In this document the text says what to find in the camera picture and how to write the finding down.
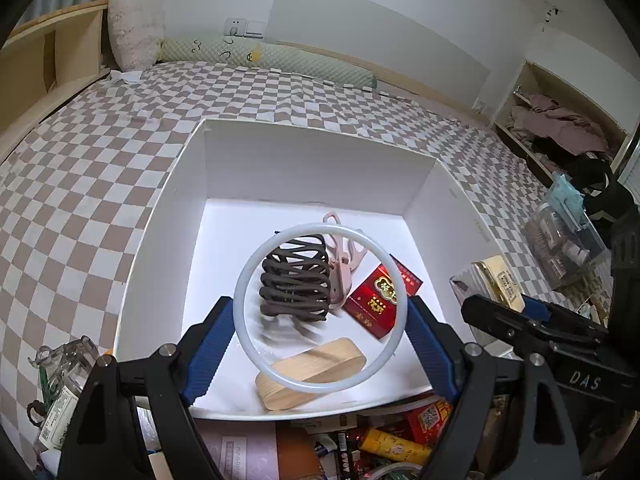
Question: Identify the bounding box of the white jade bangle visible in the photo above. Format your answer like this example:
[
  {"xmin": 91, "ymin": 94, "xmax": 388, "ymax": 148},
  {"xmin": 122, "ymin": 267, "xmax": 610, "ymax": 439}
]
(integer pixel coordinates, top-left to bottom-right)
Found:
[{"xmin": 232, "ymin": 222, "xmax": 408, "ymax": 394}]

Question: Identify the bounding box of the white cardboard shoe box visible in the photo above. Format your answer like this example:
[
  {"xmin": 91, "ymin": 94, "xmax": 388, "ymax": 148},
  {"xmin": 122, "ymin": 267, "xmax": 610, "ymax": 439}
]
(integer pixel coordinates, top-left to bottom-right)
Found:
[{"xmin": 114, "ymin": 119, "xmax": 500, "ymax": 422}]

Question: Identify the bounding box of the checkered beige white blanket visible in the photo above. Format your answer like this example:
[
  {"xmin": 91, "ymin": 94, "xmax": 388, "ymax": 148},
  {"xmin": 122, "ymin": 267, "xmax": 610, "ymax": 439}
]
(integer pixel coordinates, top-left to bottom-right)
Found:
[{"xmin": 0, "ymin": 58, "xmax": 616, "ymax": 461}]

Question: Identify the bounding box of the red cigarette box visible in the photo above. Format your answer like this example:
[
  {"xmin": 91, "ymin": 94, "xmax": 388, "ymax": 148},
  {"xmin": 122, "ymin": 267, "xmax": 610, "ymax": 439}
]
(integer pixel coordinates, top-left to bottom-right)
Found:
[{"xmin": 344, "ymin": 264, "xmax": 397, "ymax": 339}]

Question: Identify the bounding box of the red snack packet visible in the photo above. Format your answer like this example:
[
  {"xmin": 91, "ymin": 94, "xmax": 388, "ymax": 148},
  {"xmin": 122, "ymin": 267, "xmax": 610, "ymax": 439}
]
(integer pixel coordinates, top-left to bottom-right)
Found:
[{"xmin": 407, "ymin": 398, "xmax": 452, "ymax": 448}]

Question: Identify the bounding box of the wooden clothes shelf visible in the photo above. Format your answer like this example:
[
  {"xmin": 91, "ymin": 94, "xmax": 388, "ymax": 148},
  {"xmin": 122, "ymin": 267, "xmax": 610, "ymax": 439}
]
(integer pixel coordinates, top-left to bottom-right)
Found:
[{"xmin": 492, "ymin": 61, "xmax": 634, "ymax": 186}]

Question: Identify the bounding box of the pink notebook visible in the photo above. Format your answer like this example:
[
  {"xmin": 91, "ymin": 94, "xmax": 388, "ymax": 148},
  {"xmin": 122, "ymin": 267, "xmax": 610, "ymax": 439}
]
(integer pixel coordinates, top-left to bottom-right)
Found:
[{"xmin": 195, "ymin": 419, "xmax": 279, "ymax": 479}]

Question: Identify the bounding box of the wooden bedside shelf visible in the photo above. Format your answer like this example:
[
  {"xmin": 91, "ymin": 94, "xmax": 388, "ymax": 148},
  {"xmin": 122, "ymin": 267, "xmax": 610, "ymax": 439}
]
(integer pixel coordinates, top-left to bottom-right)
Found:
[{"xmin": 0, "ymin": 0, "xmax": 110, "ymax": 159}]

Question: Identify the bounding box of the clear plastic storage bin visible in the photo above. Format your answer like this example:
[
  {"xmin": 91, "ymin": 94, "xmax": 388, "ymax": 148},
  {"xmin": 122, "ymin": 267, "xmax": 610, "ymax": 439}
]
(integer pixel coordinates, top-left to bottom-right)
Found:
[{"xmin": 523, "ymin": 174, "xmax": 608, "ymax": 290}]

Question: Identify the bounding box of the wooden oval case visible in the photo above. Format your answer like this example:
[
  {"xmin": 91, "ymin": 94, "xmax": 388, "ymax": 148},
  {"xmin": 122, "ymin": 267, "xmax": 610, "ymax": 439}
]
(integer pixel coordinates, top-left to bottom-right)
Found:
[{"xmin": 255, "ymin": 338, "xmax": 367, "ymax": 411}]

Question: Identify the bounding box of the gold cigarette pack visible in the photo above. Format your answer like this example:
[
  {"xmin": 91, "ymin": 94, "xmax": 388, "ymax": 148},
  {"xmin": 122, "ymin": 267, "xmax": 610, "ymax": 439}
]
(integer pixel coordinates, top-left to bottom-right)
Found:
[{"xmin": 473, "ymin": 256, "xmax": 525, "ymax": 312}]

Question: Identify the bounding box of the dark brown hair claw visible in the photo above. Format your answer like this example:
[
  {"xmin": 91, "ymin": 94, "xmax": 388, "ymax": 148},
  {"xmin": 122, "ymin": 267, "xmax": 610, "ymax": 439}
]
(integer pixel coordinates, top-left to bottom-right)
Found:
[{"xmin": 259, "ymin": 234, "xmax": 330, "ymax": 323}]

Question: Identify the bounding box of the green long bolster pillow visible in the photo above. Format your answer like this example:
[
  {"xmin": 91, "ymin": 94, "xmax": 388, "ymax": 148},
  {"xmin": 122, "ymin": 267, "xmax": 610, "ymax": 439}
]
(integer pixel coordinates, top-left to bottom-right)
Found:
[{"xmin": 158, "ymin": 35, "xmax": 378, "ymax": 89}]

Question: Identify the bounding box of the white fluffy pillow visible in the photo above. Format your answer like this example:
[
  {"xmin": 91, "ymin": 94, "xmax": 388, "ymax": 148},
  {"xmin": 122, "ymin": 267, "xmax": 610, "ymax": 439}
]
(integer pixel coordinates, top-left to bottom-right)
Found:
[{"xmin": 107, "ymin": 0, "xmax": 165, "ymax": 72}]

